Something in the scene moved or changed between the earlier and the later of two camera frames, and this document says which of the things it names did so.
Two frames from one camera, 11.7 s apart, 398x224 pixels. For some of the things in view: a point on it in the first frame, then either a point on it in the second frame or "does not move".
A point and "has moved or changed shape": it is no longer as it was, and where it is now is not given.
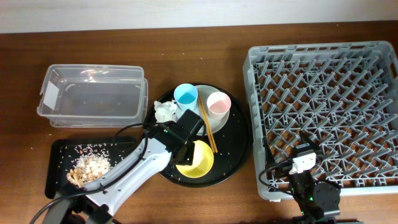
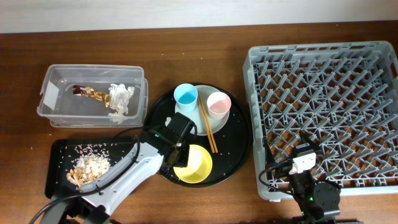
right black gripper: (303, 149) does not move
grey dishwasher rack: (344, 95) does not move
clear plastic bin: (86, 95) does not move
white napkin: (165, 111) → (119, 98)
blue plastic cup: (185, 96) does not move
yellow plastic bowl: (203, 158) has moved or changed shape
